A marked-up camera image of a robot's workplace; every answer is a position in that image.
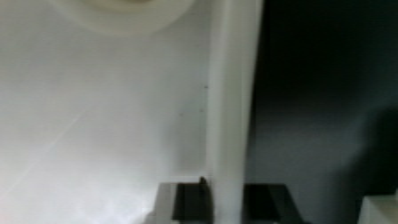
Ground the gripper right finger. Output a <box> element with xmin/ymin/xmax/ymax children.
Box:
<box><xmin>242</xmin><ymin>184</ymin><xmax>306</xmax><ymax>224</ymax></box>

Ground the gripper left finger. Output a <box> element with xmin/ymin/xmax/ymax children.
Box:
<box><xmin>151</xmin><ymin>178</ymin><xmax>212</xmax><ymax>224</ymax></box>

